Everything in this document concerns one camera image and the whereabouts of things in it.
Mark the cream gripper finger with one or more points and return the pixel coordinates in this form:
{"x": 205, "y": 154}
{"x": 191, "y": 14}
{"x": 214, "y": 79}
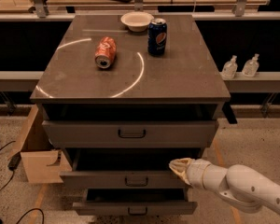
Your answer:
{"x": 179, "y": 166}
{"x": 183, "y": 176}

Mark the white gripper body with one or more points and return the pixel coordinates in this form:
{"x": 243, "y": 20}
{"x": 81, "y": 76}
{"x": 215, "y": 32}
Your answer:
{"x": 195, "y": 172}

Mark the grey drawer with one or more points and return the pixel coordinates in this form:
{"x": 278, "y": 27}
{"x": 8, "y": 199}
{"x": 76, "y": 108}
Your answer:
{"x": 130, "y": 134}
{"x": 135, "y": 202}
{"x": 126, "y": 168}

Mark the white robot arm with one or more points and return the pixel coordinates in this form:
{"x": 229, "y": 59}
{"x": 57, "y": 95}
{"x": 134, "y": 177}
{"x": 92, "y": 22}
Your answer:
{"x": 240, "y": 186}

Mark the grey bottom drawer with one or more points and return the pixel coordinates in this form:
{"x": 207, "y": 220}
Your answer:
{"x": 135, "y": 202}

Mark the grey drawer cabinet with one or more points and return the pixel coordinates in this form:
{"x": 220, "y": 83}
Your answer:
{"x": 181, "y": 85}

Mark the grey top drawer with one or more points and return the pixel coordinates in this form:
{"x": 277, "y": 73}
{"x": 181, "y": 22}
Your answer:
{"x": 130, "y": 134}

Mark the open cardboard box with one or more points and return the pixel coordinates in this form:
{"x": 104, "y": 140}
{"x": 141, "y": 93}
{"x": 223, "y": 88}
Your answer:
{"x": 42, "y": 162}

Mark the left clear sanitizer bottle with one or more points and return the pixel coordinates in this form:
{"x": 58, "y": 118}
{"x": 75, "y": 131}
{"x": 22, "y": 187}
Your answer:
{"x": 230, "y": 68}

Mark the clear sanitizer bottle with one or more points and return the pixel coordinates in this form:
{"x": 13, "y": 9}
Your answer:
{"x": 251, "y": 66}
{"x": 230, "y": 68}

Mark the right clear sanitizer bottle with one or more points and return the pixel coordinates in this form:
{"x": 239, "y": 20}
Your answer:
{"x": 251, "y": 66}

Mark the blue pepsi can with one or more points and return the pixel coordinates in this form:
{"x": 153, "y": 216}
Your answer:
{"x": 157, "y": 34}

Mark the orange soda can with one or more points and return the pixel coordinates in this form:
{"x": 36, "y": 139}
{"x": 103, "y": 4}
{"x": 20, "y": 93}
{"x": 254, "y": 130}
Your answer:
{"x": 105, "y": 52}

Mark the white paper bowl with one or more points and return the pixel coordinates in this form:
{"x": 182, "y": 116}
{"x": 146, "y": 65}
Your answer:
{"x": 136, "y": 21}

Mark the black power adapter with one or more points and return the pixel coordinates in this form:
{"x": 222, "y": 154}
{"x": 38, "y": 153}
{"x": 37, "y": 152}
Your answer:
{"x": 14, "y": 162}

